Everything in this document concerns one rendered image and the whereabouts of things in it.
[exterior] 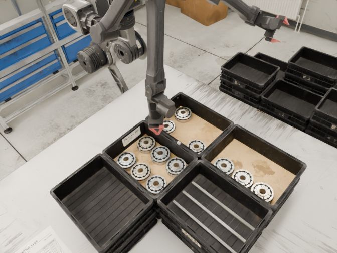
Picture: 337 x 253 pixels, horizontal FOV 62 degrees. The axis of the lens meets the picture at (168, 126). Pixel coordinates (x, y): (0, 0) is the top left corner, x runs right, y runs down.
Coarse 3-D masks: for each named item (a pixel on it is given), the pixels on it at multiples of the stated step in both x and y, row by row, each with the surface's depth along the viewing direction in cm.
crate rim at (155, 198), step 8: (144, 120) 153; (112, 144) 145; (176, 144) 141; (104, 152) 141; (120, 168) 134; (184, 168) 131; (128, 176) 130; (176, 176) 129; (168, 184) 126; (160, 192) 124
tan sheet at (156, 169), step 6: (132, 144) 156; (156, 144) 155; (126, 150) 153; (132, 150) 153; (138, 156) 150; (144, 156) 150; (150, 156) 149; (174, 156) 148; (138, 162) 147; (144, 162) 147; (150, 162) 147; (150, 168) 144; (156, 168) 144; (162, 168) 144; (156, 174) 142; (162, 174) 141; (168, 180) 139; (144, 186) 138
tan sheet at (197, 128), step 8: (176, 120) 166; (192, 120) 165; (200, 120) 164; (176, 128) 162; (184, 128) 161; (192, 128) 161; (200, 128) 160; (208, 128) 160; (216, 128) 160; (176, 136) 158; (184, 136) 157; (192, 136) 157; (200, 136) 156; (208, 136) 156; (216, 136) 156; (208, 144) 152
